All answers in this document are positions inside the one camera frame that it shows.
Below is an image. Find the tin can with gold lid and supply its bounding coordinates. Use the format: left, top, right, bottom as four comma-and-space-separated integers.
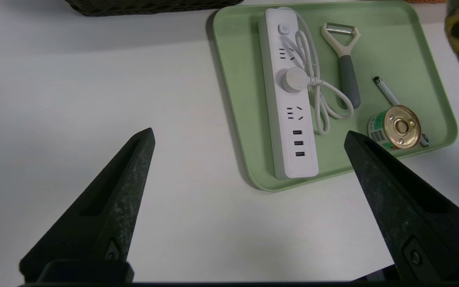
368, 105, 423, 151

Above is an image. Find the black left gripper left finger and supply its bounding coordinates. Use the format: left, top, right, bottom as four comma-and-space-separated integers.
19, 128, 156, 284

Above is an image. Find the white pen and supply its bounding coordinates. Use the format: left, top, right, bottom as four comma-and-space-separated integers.
374, 77, 430, 147

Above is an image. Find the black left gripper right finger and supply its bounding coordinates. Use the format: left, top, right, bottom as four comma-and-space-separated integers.
344, 131, 459, 283

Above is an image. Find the white power strip with cord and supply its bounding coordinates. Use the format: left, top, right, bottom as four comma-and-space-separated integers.
258, 7, 355, 179

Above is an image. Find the green plastic tray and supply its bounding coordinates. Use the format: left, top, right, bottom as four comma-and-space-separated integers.
213, 0, 459, 193

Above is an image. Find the peeler with grey handle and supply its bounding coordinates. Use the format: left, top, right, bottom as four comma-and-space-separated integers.
321, 22, 361, 110

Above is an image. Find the dark brown wicker basket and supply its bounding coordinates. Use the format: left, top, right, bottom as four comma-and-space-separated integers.
64, 0, 245, 17

